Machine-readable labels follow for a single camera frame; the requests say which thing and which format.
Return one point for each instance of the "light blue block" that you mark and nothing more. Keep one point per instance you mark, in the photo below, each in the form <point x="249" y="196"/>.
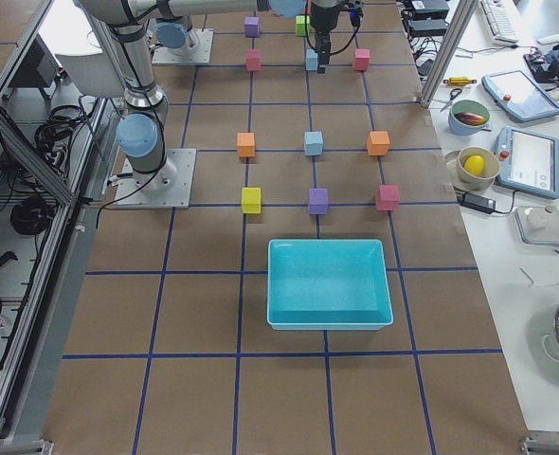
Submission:
<point x="313" y="143"/>
<point x="311" y="60"/>

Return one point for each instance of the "green block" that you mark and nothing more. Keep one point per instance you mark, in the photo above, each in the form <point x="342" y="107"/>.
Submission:
<point x="302" y="25"/>

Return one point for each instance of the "far right pink block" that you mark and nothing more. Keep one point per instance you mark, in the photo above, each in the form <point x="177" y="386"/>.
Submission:
<point x="361" y="59"/>

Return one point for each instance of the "pink block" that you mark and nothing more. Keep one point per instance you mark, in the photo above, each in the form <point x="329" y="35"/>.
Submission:
<point x="361" y="59"/>
<point x="387" y="198"/>
<point x="253" y="60"/>

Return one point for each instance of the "far left pink block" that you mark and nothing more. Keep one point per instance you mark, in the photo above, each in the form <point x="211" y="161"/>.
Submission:
<point x="253" y="60"/>

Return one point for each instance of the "far purple block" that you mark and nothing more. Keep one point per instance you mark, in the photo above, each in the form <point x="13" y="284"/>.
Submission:
<point x="252" y="27"/>

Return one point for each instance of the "purple block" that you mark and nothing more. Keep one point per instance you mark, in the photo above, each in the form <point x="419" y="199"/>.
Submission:
<point x="252" y="27"/>
<point x="318" y="201"/>

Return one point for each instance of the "right orange block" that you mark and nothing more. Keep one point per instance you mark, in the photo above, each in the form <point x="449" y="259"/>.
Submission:
<point x="378" y="143"/>

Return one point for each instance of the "orange block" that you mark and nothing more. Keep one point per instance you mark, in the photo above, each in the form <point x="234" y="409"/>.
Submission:
<point x="246" y="144"/>
<point x="378" y="143"/>

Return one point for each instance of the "left orange block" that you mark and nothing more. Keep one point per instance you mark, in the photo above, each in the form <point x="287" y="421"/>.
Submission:
<point x="246" y="144"/>

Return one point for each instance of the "scissors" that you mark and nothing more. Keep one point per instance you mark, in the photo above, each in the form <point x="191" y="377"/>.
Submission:
<point x="454" y="93"/>

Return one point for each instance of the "near purple block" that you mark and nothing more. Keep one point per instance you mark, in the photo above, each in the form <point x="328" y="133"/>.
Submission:
<point x="318" y="201"/>

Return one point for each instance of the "green bowl with fruit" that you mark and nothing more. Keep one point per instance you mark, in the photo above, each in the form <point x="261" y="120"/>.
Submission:
<point x="467" y="117"/>

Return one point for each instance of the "yellow block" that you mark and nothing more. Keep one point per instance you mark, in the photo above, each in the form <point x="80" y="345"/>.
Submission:
<point x="251" y="200"/>

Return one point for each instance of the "near pink block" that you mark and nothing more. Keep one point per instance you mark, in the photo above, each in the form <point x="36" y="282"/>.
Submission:
<point x="387" y="198"/>

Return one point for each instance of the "white keyboard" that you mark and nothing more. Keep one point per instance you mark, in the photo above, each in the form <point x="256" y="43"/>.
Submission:
<point x="495" y="18"/>

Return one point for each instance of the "yellow lemon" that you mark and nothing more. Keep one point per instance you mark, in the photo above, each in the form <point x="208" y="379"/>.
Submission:
<point x="474" y="165"/>

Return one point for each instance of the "upper teach pendant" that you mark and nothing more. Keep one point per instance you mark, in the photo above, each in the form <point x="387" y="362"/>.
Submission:
<point x="520" y="96"/>

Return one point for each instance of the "teach pendant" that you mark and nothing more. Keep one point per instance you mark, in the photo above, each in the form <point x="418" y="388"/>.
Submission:
<point x="520" y="96"/>
<point x="529" y="162"/>

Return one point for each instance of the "beige bowl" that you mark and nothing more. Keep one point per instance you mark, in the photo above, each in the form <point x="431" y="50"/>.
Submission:
<point x="491" y="170"/>

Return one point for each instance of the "black power adapter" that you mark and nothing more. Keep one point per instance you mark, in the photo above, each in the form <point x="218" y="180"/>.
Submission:
<point x="476" y="202"/>

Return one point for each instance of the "lower teach pendant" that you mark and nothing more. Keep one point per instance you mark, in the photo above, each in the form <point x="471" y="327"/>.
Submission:
<point x="529" y="162"/>

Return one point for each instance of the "teal plastic tray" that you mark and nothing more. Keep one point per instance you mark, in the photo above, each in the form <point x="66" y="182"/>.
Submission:
<point x="332" y="285"/>

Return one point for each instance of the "kitchen scale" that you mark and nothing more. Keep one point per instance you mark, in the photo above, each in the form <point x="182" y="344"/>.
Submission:
<point x="538" y="225"/>

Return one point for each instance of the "aluminium frame post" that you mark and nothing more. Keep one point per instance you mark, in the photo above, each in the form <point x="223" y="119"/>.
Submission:
<point x="458" y="24"/>

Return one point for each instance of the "yellow handled tool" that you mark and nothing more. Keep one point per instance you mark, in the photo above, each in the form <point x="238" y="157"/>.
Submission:
<point x="459" y="81"/>

